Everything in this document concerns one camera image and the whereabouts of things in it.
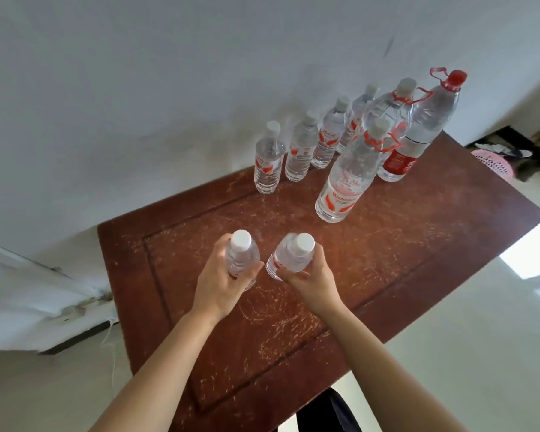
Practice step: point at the person's right hand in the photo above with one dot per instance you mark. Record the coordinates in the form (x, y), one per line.
(317, 287)

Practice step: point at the person's left hand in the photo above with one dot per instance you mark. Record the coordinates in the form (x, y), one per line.
(216, 292)

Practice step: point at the small white-capped water bottle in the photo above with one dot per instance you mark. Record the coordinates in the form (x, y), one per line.
(240, 256)
(327, 139)
(292, 256)
(269, 166)
(357, 110)
(300, 152)

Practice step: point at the red label red cap bottle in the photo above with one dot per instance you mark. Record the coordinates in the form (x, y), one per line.
(425, 121)

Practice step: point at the person's right forearm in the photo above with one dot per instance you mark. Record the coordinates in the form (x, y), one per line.
(387, 377)

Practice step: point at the person's left forearm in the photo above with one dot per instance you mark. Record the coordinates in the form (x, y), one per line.
(162, 377)

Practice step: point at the person's black trousers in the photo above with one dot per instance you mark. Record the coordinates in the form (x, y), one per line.
(328, 413)

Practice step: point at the dark red wooden table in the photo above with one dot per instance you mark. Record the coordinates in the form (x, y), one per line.
(409, 229)

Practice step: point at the pink plastic basket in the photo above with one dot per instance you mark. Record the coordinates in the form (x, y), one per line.
(495, 164)

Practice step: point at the cluster of dark shoes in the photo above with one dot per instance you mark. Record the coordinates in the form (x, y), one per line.
(513, 152)

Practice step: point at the white door frame trim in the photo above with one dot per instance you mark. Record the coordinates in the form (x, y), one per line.
(27, 301)

